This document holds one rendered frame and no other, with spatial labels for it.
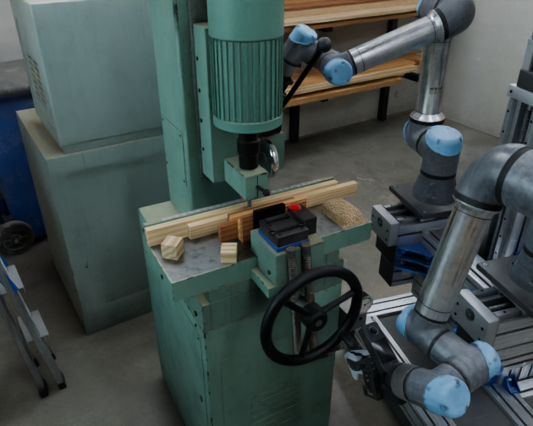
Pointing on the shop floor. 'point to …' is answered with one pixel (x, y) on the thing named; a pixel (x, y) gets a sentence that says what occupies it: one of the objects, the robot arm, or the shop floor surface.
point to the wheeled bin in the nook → (9, 157)
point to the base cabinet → (239, 366)
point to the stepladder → (34, 330)
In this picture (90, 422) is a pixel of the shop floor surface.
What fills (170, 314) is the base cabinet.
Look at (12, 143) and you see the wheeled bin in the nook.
